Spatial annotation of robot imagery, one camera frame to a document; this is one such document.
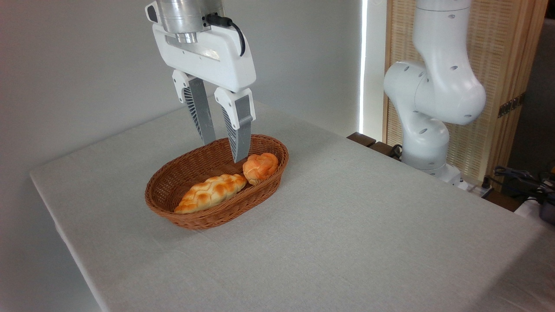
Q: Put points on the long braided bread loaf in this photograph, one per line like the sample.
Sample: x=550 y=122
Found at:
x=212 y=193

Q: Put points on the round orange bread bun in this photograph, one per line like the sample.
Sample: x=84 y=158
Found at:
x=260 y=168

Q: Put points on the black screen hinge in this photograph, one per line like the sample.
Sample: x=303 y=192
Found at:
x=511 y=105

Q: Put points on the grey tablecloth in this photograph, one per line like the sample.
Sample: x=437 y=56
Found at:
x=368 y=238

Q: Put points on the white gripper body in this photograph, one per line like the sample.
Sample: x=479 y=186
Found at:
x=212 y=60

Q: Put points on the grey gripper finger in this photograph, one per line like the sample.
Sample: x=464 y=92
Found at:
x=200 y=108
x=240 y=130

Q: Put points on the brown woven wicker basket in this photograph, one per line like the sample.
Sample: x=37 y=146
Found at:
x=190 y=169

